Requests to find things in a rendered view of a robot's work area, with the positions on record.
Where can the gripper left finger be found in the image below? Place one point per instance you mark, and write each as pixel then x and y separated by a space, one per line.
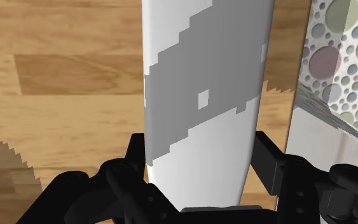
pixel 82 198

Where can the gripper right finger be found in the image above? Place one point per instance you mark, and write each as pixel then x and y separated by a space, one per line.
pixel 305 192

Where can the white tapered rounded object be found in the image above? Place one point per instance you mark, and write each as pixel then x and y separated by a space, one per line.
pixel 209 155

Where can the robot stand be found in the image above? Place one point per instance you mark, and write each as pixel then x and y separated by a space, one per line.
pixel 352 46

